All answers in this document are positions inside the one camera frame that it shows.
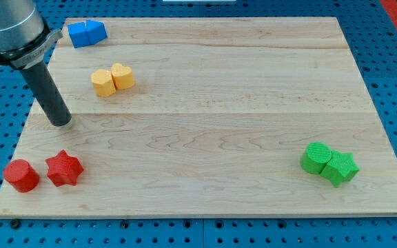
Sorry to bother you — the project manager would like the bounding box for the yellow hexagon block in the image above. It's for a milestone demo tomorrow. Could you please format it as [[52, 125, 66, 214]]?
[[90, 69, 116, 97]]

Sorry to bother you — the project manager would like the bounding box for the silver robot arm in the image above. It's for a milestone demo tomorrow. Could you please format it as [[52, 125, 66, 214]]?
[[0, 0, 63, 70]]

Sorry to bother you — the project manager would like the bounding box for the red star block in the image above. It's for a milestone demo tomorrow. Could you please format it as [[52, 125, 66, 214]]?
[[45, 149, 84, 187]]

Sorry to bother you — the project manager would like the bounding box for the green star block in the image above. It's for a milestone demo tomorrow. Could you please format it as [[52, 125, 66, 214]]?
[[320, 150, 360, 187]]

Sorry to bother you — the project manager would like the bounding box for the green cylinder block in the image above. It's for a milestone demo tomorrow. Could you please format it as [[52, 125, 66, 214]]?
[[301, 142, 332, 174]]

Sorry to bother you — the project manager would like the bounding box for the blue cube block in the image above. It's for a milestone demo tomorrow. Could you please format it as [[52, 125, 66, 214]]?
[[68, 22, 90, 48]]

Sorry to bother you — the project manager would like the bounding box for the red cylinder block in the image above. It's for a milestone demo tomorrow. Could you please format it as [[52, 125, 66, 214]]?
[[3, 159, 39, 193]]

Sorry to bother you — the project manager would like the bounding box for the black cylindrical pointer rod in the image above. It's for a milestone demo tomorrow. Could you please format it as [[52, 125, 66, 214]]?
[[21, 61, 72, 127]]

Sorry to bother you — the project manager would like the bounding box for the blue triangle block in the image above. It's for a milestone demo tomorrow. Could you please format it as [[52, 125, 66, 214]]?
[[85, 20, 108, 45]]

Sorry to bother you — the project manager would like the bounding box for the yellow heart block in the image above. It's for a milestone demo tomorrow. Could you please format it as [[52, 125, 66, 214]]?
[[111, 63, 135, 90]]

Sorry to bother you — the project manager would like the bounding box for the wooden board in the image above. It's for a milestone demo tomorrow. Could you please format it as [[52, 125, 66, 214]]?
[[0, 17, 397, 220]]

